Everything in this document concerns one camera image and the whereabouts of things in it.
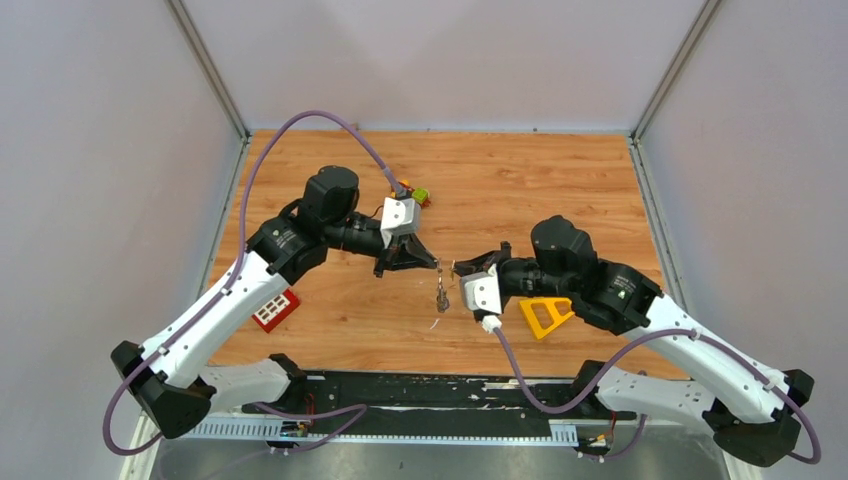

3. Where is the red lego brick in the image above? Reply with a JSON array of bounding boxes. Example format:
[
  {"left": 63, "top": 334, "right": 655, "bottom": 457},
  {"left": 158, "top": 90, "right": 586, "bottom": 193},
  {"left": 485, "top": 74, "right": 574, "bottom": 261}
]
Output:
[{"left": 251, "top": 289, "right": 300, "bottom": 333}]

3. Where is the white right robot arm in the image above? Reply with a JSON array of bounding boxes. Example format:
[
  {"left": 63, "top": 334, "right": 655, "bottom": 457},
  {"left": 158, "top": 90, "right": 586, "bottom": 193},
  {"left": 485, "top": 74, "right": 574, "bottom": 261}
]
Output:
[{"left": 451, "top": 215, "right": 822, "bottom": 468}]

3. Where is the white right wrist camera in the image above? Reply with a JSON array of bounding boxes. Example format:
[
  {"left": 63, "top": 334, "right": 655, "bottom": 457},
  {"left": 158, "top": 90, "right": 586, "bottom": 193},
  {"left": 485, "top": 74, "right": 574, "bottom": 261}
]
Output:
[{"left": 459, "top": 264, "right": 503, "bottom": 334}]

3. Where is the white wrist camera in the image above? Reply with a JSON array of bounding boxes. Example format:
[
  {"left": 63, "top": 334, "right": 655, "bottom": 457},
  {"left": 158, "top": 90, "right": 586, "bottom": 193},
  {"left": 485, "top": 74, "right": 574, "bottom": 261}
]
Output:
[
  {"left": 379, "top": 197, "right": 421, "bottom": 248},
  {"left": 459, "top": 264, "right": 503, "bottom": 334}
]

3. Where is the white slotted cable duct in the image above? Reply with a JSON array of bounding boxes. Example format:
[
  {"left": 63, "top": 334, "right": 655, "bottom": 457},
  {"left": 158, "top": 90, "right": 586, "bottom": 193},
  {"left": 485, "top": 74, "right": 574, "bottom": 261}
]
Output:
[{"left": 182, "top": 415, "right": 579, "bottom": 447}]

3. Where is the red lego toy car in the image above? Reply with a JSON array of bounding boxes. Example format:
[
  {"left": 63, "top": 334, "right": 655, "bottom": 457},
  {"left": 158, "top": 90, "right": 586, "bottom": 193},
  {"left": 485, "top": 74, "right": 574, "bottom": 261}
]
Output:
[{"left": 390, "top": 180, "right": 432, "bottom": 208}]

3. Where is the large keyring with keys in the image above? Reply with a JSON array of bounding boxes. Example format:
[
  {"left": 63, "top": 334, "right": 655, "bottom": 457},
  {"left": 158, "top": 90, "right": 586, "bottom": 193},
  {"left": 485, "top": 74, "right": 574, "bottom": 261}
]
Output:
[{"left": 435, "top": 259, "right": 450, "bottom": 313}]

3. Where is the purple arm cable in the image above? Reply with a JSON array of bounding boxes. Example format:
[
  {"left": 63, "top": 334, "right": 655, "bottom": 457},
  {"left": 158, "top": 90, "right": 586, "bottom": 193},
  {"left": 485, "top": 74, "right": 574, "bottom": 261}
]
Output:
[
  {"left": 492, "top": 325, "right": 823, "bottom": 466},
  {"left": 101, "top": 109, "right": 407, "bottom": 458}
]

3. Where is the yellow triangle block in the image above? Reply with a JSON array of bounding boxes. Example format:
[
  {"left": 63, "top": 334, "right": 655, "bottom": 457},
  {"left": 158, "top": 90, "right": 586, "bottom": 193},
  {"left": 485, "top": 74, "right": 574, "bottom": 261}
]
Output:
[{"left": 518, "top": 297, "right": 575, "bottom": 340}]

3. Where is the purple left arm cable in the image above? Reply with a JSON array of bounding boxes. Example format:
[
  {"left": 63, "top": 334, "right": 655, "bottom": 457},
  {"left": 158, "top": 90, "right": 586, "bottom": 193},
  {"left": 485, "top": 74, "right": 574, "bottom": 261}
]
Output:
[{"left": 101, "top": 109, "right": 407, "bottom": 458}]

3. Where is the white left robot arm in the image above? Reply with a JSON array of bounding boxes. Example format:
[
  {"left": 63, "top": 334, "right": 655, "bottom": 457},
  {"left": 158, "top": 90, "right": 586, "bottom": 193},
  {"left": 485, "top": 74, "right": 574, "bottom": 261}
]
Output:
[{"left": 111, "top": 166, "right": 437, "bottom": 439}]

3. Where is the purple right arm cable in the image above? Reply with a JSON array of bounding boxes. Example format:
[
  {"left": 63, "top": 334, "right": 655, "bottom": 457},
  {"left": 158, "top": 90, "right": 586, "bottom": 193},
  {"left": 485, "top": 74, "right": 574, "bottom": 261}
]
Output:
[{"left": 492, "top": 325, "right": 823, "bottom": 466}]

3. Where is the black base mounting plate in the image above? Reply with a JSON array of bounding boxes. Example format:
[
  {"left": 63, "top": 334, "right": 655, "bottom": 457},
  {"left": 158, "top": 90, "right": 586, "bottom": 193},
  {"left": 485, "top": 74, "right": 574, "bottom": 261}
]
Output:
[{"left": 241, "top": 352, "right": 637, "bottom": 425}]

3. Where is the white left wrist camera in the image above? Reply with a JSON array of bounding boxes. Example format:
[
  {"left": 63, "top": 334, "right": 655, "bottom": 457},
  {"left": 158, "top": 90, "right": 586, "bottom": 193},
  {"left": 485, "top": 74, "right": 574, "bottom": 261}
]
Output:
[{"left": 379, "top": 197, "right": 421, "bottom": 248}]

